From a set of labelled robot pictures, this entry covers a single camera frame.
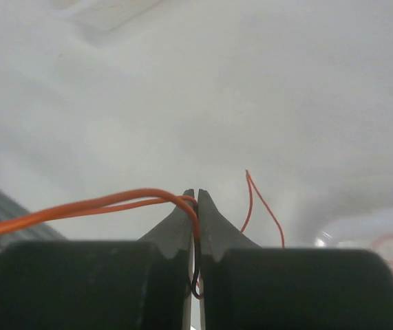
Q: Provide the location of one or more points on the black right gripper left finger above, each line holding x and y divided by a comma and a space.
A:
142, 284

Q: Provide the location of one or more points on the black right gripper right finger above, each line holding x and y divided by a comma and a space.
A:
246, 286

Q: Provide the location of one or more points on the white left plastic basket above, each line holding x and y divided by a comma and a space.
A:
95, 19

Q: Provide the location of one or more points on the white plastic basket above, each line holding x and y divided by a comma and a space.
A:
95, 19
372, 231

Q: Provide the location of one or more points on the white right plastic basket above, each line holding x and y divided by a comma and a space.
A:
372, 231

